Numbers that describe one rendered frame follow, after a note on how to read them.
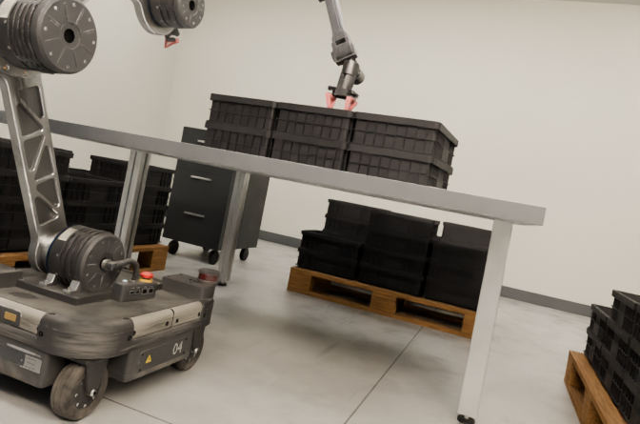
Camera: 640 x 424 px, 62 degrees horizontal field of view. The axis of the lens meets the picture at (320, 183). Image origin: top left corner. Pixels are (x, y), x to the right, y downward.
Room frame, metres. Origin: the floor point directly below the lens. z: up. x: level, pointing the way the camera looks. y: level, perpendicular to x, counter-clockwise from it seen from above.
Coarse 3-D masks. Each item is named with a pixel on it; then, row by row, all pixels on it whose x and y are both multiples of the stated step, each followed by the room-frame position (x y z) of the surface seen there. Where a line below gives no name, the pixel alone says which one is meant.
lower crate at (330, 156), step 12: (276, 132) 1.92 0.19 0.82; (276, 144) 1.93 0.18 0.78; (288, 144) 1.91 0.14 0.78; (300, 144) 1.89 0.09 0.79; (312, 144) 1.86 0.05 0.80; (324, 144) 1.85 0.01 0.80; (336, 144) 1.83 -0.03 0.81; (348, 144) 1.83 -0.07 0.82; (276, 156) 1.93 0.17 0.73; (288, 156) 1.91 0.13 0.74; (300, 156) 1.89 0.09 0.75; (312, 156) 1.87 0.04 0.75; (324, 156) 1.85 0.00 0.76; (336, 156) 1.84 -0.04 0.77; (348, 156) 1.88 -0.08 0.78; (336, 168) 1.83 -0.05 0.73
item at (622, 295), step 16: (624, 304) 1.87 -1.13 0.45; (608, 320) 2.02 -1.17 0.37; (624, 320) 1.81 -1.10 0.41; (608, 336) 1.99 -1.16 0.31; (624, 336) 1.74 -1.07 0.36; (608, 352) 1.93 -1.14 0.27; (624, 352) 1.74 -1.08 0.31; (608, 368) 1.93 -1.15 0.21; (624, 368) 1.71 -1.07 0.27; (608, 384) 1.86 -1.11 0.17; (624, 384) 1.69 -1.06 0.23
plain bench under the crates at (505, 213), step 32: (64, 128) 1.58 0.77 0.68; (96, 128) 1.54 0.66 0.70; (192, 160) 1.80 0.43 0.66; (224, 160) 1.40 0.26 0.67; (256, 160) 1.37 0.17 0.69; (128, 192) 2.18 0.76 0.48; (352, 192) 2.65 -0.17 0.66; (384, 192) 1.25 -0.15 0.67; (416, 192) 1.23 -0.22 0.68; (448, 192) 1.20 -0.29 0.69; (128, 224) 2.17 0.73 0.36; (512, 224) 1.69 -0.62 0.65; (128, 256) 2.21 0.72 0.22; (224, 256) 3.05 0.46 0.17; (480, 320) 1.70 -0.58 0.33; (480, 352) 1.70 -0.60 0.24; (480, 384) 1.69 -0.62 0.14
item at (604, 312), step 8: (592, 304) 2.39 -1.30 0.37; (592, 312) 2.38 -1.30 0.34; (600, 312) 2.19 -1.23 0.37; (608, 312) 2.40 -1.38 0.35; (592, 320) 2.35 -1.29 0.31; (600, 320) 2.19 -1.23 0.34; (592, 328) 2.32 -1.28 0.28; (600, 328) 2.15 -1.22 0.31; (608, 328) 2.07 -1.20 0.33; (592, 336) 2.25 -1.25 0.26; (600, 336) 2.15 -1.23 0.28; (592, 344) 2.28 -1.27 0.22; (600, 344) 2.08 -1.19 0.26; (584, 352) 2.38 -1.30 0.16; (592, 352) 2.22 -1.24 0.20; (600, 352) 2.09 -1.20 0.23; (592, 360) 2.19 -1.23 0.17; (600, 360) 2.06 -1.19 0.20; (600, 368) 2.07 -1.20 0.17
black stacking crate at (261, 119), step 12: (216, 108) 2.05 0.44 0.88; (228, 108) 2.03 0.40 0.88; (240, 108) 2.00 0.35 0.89; (252, 108) 1.98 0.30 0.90; (264, 108) 1.96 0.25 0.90; (216, 120) 2.03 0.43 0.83; (228, 120) 2.02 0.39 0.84; (240, 120) 2.00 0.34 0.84; (252, 120) 1.98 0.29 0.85; (264, 120) 1.95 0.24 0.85; (276, 120) 1.97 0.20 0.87
